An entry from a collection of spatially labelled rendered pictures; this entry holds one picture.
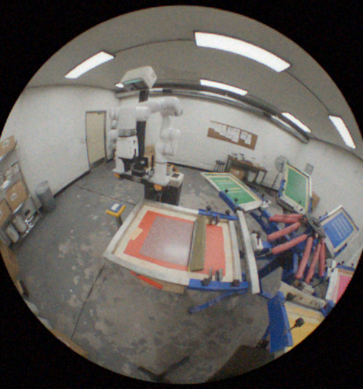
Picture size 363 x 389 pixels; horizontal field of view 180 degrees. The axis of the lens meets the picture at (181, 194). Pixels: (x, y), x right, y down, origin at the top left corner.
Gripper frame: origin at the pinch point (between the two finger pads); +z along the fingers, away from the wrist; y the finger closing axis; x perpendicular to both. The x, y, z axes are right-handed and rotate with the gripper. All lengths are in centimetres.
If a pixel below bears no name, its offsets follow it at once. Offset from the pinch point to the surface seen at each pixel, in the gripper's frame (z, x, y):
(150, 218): 43.1, -12.3, -5.4
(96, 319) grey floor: 138, 101, 25
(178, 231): 43, -9, -29
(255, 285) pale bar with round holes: 34, 22, -80
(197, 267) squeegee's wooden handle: 36, 15, -46
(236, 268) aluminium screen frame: 39, 10, -70
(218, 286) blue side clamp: 38, 23, -59
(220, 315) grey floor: 138, 36, -109
